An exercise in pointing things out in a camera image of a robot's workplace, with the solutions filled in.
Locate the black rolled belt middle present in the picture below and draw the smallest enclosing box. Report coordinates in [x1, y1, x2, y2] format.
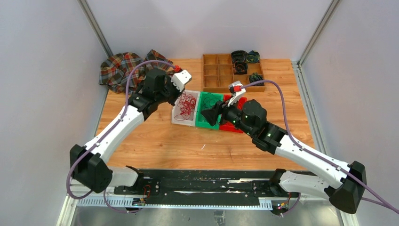
[233, 61, 248, 74]

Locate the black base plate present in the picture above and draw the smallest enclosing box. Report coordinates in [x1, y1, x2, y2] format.
[106, 169, 298, 208]

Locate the black rolled belt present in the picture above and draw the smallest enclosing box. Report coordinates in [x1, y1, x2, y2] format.
[231, 50, 248, 63]
[233, 61, 248, 74]

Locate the black rolled belt top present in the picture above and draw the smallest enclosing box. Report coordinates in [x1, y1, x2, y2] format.
[231, 50, 248, 63]

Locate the red plastic bin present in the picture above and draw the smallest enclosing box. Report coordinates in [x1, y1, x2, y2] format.
[219, 97, 247, 133]

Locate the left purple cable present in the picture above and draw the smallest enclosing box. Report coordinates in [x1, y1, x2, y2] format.
[65, 60, 183, 214]

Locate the red wire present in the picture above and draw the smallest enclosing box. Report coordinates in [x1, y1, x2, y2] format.
[174, 92, 198, 121]

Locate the white plastic bin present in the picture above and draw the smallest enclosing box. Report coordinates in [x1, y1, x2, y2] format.
[171, 90, 200, 127]

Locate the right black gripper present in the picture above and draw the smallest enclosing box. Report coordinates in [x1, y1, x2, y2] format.
[201, 95, 254, 137]

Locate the green rolled belt lower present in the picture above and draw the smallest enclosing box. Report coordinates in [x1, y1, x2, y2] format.
[248, 73, 264, 86]

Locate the wooden compartment tray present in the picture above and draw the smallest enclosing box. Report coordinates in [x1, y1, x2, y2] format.
[202, 54, 266, 93]

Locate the green plastic bin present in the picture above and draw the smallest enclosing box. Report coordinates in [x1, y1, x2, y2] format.
[195, 92, 223, 130]

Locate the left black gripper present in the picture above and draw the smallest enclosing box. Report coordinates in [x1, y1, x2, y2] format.
[156, 76, 185, 106]

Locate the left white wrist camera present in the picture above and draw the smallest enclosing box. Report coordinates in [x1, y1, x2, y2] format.
[171, 70, 192, 92]

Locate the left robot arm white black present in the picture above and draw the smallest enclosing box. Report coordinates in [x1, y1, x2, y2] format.
[67, 68, 192, 194]

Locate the blue green rolled belt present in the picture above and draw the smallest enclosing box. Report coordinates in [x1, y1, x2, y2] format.
[246, 50, 260, 64]

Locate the plaid cloth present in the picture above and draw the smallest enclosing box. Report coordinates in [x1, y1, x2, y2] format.
[98, 49, 173, 94]

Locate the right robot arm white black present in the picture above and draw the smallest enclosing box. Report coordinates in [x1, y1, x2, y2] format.
[200, 99, 367, 214]

